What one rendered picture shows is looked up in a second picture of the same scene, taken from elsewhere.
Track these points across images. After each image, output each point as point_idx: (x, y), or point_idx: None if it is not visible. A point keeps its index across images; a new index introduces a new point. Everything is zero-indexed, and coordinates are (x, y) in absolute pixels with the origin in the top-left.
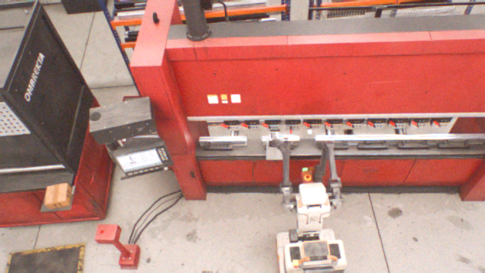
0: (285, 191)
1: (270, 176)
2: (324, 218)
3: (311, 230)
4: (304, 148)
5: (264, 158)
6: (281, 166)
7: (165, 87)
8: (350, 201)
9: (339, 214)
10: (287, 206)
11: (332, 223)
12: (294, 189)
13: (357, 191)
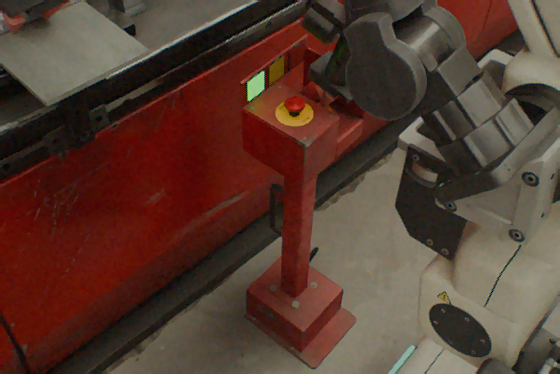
0: (434, 58)
1: (89, 270)
2: (368, 298)
3: (548, 308)
4: (182, 6)
5: (17, 157)
6: (120, 171)
7: None
8: (383, 198)
9: (395, 254)
10: (555, 158)
11: (404, 294)
12: (198, 281)
13: (375, 155)
